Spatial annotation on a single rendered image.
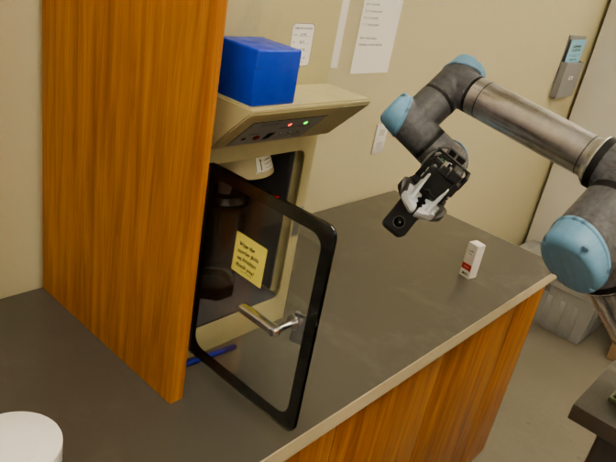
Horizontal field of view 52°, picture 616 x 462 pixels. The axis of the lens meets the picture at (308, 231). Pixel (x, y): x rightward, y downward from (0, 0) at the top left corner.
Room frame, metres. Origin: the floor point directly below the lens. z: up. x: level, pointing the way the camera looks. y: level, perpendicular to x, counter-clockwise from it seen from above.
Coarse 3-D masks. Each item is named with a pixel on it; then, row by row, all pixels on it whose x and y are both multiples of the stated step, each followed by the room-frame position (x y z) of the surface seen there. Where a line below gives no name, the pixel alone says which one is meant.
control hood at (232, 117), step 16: (224, 96) 1.01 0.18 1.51; (304, 96) 1.13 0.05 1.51; (320, 96) 1.15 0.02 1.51; (336, 96) 1.18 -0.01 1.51; (352, 96) 1.20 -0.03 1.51; (224, 112) 1.00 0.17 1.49; (240, 112) 0.98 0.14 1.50; (256, 112) 0.98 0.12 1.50; (272, 112) 1.01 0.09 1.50; (288, 112) 1.04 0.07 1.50; (304, 112) 1.08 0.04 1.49; (320, 112) 1.12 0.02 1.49; (336, 112) 1.17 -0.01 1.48; (352, 112) 1.21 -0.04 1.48; (224, 128) 1.00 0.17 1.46; (240, 128) 1.00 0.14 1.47; (320, 128) 1.22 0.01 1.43; (224, 144) 1.03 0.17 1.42
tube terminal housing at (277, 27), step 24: (240, 0) 1.08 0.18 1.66; (264, 0) 1.12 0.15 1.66; (288, 0) 1.17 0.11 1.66; (312, 0) 1.22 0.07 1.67; (336, 0) 1.27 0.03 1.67; (240, 24) 1.09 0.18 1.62; (264, 24) 1.13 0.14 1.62; (288, 24) 1.18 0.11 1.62; (336, 24) 1.28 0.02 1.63; (312, 48) 1.24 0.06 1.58; (312, 72) 1.25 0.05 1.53; (264, 144) 1.17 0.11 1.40; (288, 144) 1.22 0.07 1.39; (312, 144) 1.28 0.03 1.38
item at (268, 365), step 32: (224, 192) 1.00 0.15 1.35; (256, 192) 0.95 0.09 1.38; (224, 224) 0.99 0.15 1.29; (256, 224) 0.94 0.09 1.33; (288, 224) 0.90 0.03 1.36; (320, 224) 0.86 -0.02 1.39; (224, 256) 0.98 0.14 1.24; (288, 256) 0.89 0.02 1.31; (320, 256) 0.85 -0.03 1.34; (224, 288) 0.98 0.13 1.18; (256, 288) 0.93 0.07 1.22; (288, 288) 0.89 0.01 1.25; (320, 288) 0.85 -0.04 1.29; (224, 320) 0.97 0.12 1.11; (192, 352) 1.01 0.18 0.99; (224, 352) 0.96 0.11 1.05; (256, 352) 0.91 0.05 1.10; (288, 352) 0.87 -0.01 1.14; (256, 384) 0.90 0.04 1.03; (288, 384) 0.86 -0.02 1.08; (288, 416) 0.85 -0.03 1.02
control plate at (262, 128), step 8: (280, 120) 1.06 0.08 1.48; (288, 120) 1.07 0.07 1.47; (296, 120) 1.09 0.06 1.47; (304, 120) 1.12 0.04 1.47; (312, 120) 1.14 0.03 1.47; (320, 120) 1.16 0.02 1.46; (248, 128) 1.02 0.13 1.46; (256, 128) 1.03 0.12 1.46; (264, 128) 1.05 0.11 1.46; (272, 128) 1.07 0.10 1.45; (280, 128) 1.10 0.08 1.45; (288, 128) 1.12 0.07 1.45; (296, 128) 1.14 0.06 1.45; (304, 128) 1.16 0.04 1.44; (240, 136) 1.03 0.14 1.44; (248, 136) 1.05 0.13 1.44; (264, 136) 1.09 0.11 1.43; (272, 136) 1.11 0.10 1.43; (288, 136) 1.16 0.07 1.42; (296, 136) 1.18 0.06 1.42; (232, 144) 1.05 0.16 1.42; (240, 144) 1.07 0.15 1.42
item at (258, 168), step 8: (240, 160) 1.17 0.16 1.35; (248, 160) 1.18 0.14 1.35; (256, 160) 1.19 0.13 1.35; (264, 160) 1.21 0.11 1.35; (232, 168) 1.16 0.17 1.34; (240, 168) 1.17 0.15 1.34; (248, 168) 1.17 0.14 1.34; (256, 168) 1.18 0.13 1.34; (264, 168) 1.20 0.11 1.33; (272, 168) 1.24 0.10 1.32; (248, 176) 1.17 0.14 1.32; (256, 176) 1.18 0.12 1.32; (264, 176) 1.20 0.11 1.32
